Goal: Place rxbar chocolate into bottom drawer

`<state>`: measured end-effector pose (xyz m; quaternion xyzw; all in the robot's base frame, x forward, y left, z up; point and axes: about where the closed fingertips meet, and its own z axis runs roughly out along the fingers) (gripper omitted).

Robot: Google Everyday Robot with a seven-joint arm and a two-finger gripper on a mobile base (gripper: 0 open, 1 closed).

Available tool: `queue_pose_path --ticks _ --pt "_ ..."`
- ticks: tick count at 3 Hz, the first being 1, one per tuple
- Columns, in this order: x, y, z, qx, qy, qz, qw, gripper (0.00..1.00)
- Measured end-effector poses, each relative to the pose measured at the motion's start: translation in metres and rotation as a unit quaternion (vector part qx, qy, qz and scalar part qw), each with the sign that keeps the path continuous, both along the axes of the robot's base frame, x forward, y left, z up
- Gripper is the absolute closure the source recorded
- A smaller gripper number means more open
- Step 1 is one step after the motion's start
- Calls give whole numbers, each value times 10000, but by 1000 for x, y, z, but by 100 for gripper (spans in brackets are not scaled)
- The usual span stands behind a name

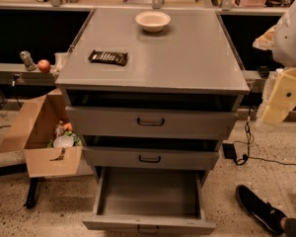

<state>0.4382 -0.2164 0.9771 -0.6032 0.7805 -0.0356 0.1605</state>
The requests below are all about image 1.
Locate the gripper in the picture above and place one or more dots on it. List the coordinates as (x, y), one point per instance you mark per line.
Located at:
(290, 39)

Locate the dark chocolate bar wrapper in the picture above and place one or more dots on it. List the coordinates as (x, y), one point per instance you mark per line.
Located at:
(108, 57)

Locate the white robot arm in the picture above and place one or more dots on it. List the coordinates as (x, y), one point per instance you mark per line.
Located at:
(284, 41)

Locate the grey drawer cabinet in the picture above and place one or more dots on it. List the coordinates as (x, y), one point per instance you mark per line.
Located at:
(187, 66)

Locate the grey top drawer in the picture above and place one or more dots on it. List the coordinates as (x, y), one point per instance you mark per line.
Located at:
(151, 123)

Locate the grey drawer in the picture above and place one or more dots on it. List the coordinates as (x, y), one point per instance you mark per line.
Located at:
(150, 201)
(150, 158)
(151, 123)

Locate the grey middle drawer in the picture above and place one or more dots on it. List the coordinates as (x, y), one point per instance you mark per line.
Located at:
(150, 158)

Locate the grey bottom drawer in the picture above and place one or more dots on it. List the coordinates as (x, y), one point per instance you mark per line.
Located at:
(150, 201)

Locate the black remote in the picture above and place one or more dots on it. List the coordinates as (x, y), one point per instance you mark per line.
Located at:
(263, 72)

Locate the black power adapter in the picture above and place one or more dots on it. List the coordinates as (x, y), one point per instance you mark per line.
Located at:
(229, 151)

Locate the black shoe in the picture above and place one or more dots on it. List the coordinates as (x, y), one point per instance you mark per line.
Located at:
(267, 215)

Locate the white bowl in box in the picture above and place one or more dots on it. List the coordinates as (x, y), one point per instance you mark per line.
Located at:
(63, 141)

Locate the brown cardboard box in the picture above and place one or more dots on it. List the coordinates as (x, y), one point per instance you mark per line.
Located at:
(33, 128)

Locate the red apple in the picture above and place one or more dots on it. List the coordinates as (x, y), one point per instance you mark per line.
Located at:
(44, 65)

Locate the small grey figurine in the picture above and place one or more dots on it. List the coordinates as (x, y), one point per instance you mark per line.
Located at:
(28, 61)

